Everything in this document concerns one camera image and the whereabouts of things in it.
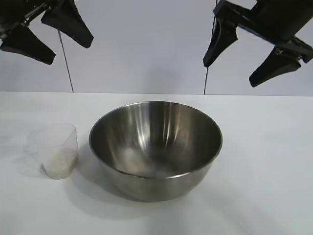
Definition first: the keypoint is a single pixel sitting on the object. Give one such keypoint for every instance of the white rice grains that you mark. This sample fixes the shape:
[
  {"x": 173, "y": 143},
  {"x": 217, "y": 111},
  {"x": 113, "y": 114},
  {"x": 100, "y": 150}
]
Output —
[{"x": 61, "y": 164}]

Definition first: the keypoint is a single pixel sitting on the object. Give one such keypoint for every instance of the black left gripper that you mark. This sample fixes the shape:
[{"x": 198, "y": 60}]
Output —
[{"x": 14, "y": 12}]

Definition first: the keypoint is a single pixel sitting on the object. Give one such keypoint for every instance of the clear plastic measuring cup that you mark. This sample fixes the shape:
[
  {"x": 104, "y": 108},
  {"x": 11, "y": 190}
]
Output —
[{"x": 58, "y": 137}]

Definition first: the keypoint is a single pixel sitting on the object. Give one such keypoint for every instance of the stainless steel bowl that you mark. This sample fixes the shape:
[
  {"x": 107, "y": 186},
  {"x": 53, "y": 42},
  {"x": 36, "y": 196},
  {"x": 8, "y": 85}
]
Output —
[{"x": 156, "y": 181}]

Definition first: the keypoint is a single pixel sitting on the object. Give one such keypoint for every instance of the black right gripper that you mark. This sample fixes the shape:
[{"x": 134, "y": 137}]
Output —
[{"x": 276, "y": 17}]

